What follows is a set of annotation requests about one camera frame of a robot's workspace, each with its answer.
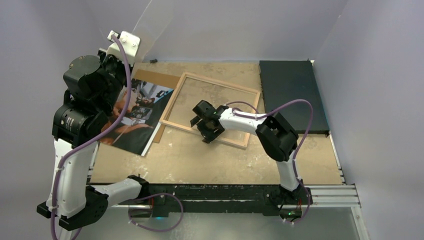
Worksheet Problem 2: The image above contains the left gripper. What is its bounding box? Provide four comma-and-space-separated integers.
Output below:
97, 44, 134, 113

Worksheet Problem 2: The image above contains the picture frame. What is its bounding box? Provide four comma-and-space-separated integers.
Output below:
159, 72, 261, 145

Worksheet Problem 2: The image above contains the printed photo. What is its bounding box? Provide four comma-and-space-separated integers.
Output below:
100, 78, 174, 156

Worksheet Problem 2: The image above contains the brown backing board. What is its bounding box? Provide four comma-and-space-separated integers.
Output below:
130, 70, 180, 146

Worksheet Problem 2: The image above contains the clear acrylic sheet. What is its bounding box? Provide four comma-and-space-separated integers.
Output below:
132, 0, 175, 63

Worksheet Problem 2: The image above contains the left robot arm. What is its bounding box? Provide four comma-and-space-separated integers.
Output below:
36, 53, 149, 231

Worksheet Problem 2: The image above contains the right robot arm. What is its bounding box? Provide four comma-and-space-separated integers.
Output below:
190, 100, 303, 204

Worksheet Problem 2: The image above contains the black mounting plate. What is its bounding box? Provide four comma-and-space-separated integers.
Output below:
125, 183, 313, 217

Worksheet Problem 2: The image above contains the black foam mat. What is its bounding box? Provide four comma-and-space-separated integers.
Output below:
258, 59, 330, 135

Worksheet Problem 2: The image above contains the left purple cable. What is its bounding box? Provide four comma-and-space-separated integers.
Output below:
49, 33, 184, 240

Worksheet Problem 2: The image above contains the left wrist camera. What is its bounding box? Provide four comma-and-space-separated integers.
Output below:
106, 30, 141, 67

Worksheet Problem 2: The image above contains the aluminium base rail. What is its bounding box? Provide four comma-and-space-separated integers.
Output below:
68, 184, 361, 209

